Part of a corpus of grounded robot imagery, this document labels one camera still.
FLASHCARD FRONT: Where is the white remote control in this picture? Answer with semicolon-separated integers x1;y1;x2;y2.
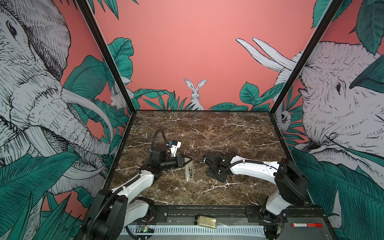
184;162;194;183

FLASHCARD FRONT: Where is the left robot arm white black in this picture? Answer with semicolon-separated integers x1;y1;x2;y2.
75;141;192;240

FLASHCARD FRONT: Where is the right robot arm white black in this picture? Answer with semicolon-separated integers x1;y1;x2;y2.
204;152;309;216

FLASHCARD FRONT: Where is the brass metal box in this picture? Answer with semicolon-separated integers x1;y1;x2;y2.
196;216;217;229

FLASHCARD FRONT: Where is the small circuit board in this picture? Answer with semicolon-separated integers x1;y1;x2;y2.
136;225;155;235

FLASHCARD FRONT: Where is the red white marker pen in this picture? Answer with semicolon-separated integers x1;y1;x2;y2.
291;223;323;228

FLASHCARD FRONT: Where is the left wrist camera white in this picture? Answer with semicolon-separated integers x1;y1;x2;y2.
169;140;182;157

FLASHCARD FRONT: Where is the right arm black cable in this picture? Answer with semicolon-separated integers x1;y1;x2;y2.
203;157;280;178

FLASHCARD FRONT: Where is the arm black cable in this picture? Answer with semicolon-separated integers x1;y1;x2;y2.
149;128;170;152
203;157;280;178

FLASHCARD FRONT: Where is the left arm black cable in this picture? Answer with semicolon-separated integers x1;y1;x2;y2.
149;128;170;152

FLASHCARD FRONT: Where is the black mounting rail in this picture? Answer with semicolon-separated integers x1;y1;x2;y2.
150;205;326;224

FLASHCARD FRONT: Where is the white slotted cable duct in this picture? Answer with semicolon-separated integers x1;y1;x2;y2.
127;225;266;238

